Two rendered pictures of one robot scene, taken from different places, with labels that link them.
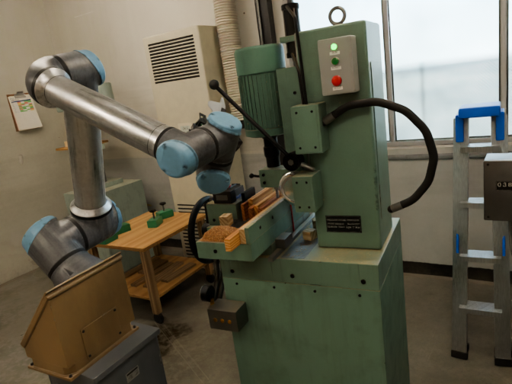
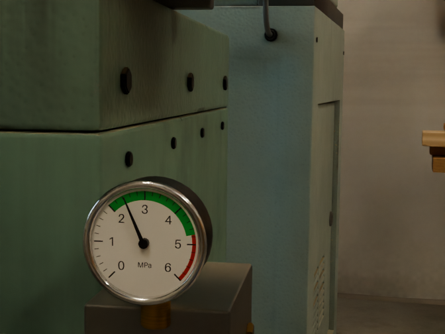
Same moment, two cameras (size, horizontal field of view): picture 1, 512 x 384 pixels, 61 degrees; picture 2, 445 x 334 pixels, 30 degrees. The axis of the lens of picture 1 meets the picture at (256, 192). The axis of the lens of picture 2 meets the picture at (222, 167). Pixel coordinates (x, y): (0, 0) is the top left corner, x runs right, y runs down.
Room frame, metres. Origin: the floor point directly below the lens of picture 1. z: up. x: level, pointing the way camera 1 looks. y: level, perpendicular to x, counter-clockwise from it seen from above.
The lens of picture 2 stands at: (1.60, 0.64, 0.74)
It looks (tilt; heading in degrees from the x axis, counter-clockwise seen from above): 6 degrees down; 250
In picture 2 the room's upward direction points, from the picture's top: 1 degrees clockwise
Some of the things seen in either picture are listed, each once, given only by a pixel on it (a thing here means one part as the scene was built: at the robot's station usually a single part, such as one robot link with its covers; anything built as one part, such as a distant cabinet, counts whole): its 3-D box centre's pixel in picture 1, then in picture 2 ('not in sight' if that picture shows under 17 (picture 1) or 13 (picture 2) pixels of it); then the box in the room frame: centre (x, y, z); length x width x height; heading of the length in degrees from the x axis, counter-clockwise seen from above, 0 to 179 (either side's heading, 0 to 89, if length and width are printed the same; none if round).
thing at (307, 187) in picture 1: (308, 190); not in sight; (1.39, -0.17, 1.02); 0.09 x 0.07 x 0.12; 152
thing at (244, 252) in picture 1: (251, 220); not in sight; (1.63, 0.03, 0.87); 0.61 x 0.30 x 0.06; 152
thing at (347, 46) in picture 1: (338, 65); not in sight; (1.34, -0.30, 1.40); 0.10 x 0.06 x 0.16; 62
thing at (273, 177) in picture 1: (280, 177); not in sight; (1.60, -0.10, 1.03); 0.14 x 0.07 x 0.09; 62
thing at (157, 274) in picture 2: (208, 296); (151, 254); (1.48, 0.23, 0.65); 0.06 x 0.04 x 0.08; 152
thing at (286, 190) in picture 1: (296, 188); not in sight; (1.44, -0.14, 1.02); 0.12 x 0.03 x 0.12; 62
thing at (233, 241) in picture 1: (271, 210); not in sight; (1.55, -0.05, 0.92); 0.67 x 0.02 x 0.04; 152
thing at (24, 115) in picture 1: (24, 110); not in sight; (3.99, 1.92, 1.42); 0.23 x 0.06 x 0.34; 147
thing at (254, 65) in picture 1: (264, 91); not in sight; (1.61, -0.08, 1.35); 0.18 x 0.18 x 0.31
